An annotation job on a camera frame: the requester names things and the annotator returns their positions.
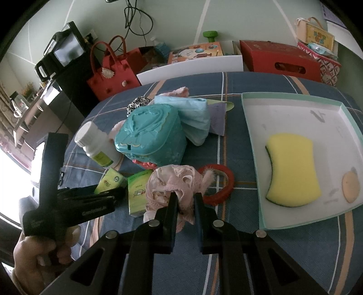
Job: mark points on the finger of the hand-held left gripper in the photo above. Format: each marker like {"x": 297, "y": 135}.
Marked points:
{"x": 107, "y": 194}

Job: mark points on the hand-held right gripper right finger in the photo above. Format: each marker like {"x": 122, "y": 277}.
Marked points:
{"x": 199, "y": 202}

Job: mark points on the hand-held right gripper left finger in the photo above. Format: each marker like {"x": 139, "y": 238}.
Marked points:
{"x": 171, "y": 202}

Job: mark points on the pink lace cloth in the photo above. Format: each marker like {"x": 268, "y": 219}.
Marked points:
{"x": 170, "y": 178}

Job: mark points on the leopard print scrunchie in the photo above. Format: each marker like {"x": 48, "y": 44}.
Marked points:
{"x": 136, "y": 103}

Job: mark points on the person's left hand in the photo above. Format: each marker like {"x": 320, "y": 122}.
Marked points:
{"x": 37, "y": 255}

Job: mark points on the small green tissue packet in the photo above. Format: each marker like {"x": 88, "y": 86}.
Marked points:
{"x": 110, "y": 178}

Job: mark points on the large green tissue packet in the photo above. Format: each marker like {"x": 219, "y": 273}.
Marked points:
{"x": 137, "y": 190}

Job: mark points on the red white small toy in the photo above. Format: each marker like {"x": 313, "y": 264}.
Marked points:
{"x": 144, "y": 164}

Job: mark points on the white pill bottle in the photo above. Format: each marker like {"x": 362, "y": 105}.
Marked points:
{"x": 90, "y": 141}

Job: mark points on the blue plaid blanket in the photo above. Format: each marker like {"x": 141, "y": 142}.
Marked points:
{"x": 227, "y": 141}

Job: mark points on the teal pink notepad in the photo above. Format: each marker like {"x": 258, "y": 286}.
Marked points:
{"x": 153, "y": 136}

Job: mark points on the light blue folded cloth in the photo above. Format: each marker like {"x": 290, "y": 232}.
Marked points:
{"x": 195, "y": 119}

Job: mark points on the lavender paper card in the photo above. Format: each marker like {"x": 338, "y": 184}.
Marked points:
{"x": 217, "y": 119}

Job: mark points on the steel counter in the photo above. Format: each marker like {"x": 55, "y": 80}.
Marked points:
{"x": 39, "y": 113}

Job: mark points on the yellow sponge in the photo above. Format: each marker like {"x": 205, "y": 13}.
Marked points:
{"x": 292, "y": 170}

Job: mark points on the glass jar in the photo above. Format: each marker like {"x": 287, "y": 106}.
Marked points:
{"x": 18, "y": 103}

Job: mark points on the pink fuzzy cloth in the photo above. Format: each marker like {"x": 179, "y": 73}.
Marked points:
{"x": 177, "y": 92}

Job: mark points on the red felt handbag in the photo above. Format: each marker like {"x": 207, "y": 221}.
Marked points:
{"x": 113, "y": 76}

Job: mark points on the white foam board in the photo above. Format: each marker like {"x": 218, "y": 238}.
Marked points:
{"x": 198, "y": 66}

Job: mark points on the black countertop appliance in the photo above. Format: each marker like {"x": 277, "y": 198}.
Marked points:
{"x": 68, "y": 51}

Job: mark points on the orange toy box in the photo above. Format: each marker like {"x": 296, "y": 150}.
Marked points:
{"x": 192, "y": 52}

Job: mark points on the red cardboard box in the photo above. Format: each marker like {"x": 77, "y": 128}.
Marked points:
{"x": 269, "y": 54}

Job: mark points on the green dumbbell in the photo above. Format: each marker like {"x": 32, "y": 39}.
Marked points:
{"x": 209, "y": 35}

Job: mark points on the beige small bag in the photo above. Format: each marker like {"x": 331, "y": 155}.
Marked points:
{"x": 314, "y": 35}

